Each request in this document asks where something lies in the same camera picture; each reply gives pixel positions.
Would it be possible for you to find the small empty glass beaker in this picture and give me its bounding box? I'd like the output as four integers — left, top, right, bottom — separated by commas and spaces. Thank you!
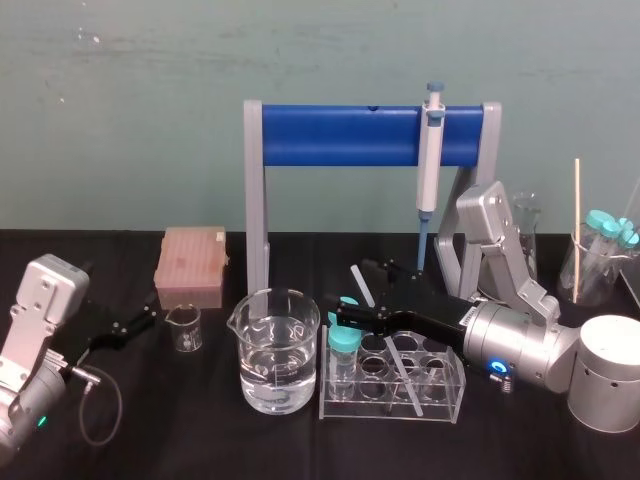
164, 303, 204, 353

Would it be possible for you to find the clear acrylic panel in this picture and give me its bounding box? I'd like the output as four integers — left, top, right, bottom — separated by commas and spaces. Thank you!
617, 177, 640, 304

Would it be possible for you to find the thin dark cable silver plug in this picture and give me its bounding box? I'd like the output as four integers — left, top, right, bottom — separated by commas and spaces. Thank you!
64, 363, 125, 447

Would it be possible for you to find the clear glass stirring rod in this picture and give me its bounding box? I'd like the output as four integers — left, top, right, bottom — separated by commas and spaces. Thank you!
351, 266, 424, 417

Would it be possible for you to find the large glass beaker with water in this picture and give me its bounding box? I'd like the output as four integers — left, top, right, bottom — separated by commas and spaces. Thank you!
226, 287, 322, 415

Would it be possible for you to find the clear tube teal cap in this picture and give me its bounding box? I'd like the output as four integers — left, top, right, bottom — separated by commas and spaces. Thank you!
616, 217, 637, 251
327, 325, 362, 399
601, 220, 622, 261
584, 209, 611, 266
327, 296, 360, 326

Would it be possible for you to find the white and blue pipette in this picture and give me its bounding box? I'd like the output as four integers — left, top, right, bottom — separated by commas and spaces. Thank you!
415, 81, 448, 274

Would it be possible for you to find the thin wooden stick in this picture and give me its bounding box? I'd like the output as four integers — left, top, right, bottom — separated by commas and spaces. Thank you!
572, 158, 582, 304

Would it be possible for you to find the glass conical flask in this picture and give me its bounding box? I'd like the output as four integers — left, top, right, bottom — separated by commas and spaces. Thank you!
511, 191, 545, 281

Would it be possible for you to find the black table cloth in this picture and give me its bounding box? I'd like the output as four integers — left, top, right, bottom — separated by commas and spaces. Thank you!
0, 228, 640, 480

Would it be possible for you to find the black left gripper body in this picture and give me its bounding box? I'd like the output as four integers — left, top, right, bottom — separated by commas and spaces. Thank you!
62, 297, 121, 369

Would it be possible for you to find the clear acrylic test tube rack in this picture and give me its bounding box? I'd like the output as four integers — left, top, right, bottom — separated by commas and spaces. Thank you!
318, 329, 467, 424

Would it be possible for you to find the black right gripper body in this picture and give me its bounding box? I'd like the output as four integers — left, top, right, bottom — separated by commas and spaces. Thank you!
392, 283, 474, 357

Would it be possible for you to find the pink pipette tip box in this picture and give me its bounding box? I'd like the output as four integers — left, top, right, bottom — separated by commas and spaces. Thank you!
153, 225, 231, 309

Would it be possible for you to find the blue and grey pipette stand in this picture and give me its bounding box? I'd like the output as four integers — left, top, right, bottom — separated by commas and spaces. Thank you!
243, 99, 503, 321

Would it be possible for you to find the glass beaker holding tubes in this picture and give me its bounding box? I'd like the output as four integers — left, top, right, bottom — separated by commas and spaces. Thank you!
556, 228, 627, 307

